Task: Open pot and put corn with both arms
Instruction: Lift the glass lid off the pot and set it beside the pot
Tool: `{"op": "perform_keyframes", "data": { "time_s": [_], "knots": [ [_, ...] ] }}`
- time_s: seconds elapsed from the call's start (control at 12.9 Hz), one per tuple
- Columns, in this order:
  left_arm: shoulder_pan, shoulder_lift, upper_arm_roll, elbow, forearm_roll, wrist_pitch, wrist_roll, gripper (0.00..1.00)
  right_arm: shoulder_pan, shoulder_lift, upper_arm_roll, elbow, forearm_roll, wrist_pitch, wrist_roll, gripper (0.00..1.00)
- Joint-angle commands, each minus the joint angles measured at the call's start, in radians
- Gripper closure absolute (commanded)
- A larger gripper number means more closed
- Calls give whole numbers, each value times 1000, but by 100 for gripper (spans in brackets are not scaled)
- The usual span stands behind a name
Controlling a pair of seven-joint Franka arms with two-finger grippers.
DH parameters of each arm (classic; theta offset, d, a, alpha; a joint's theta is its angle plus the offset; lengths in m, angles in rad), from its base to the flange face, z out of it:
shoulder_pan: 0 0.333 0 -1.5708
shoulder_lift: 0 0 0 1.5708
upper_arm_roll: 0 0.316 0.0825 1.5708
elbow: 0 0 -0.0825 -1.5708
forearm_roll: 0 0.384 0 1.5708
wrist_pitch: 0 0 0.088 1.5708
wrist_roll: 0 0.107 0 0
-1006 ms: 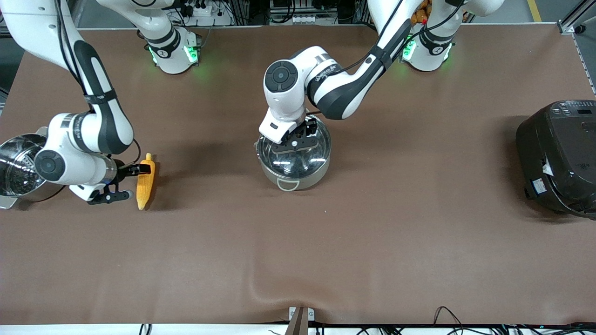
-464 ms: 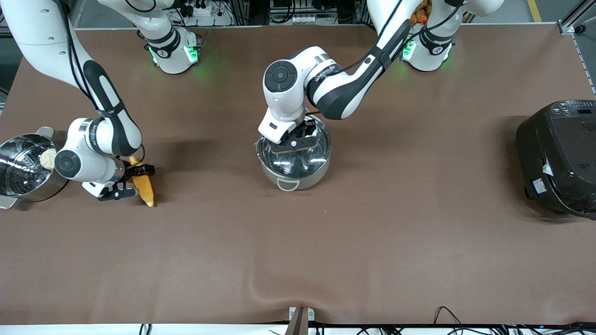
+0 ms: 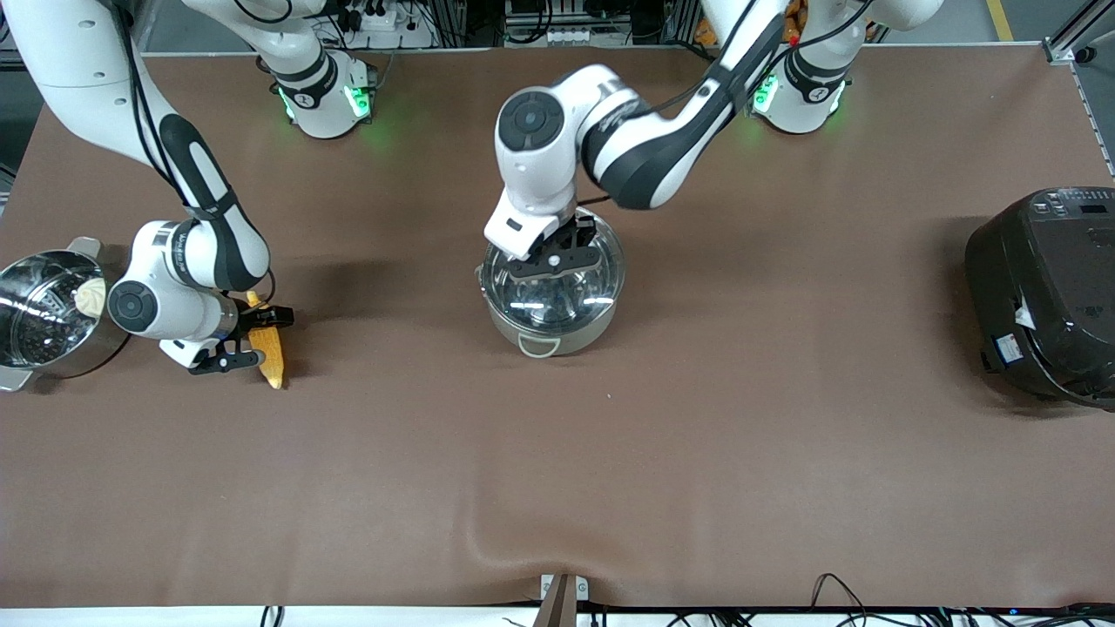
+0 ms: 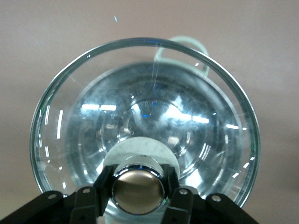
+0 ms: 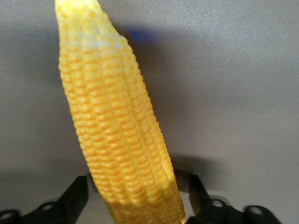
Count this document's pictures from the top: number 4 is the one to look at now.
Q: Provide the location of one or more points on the glass pot lid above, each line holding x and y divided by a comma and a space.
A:
140, 182

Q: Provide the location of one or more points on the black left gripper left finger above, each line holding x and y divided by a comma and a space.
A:
93, 200

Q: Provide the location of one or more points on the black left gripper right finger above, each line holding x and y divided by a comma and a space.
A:
180, 203

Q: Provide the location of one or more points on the small white crumb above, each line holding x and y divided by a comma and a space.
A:
115, 18

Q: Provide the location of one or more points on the brown table mat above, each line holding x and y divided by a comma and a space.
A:
46, 35

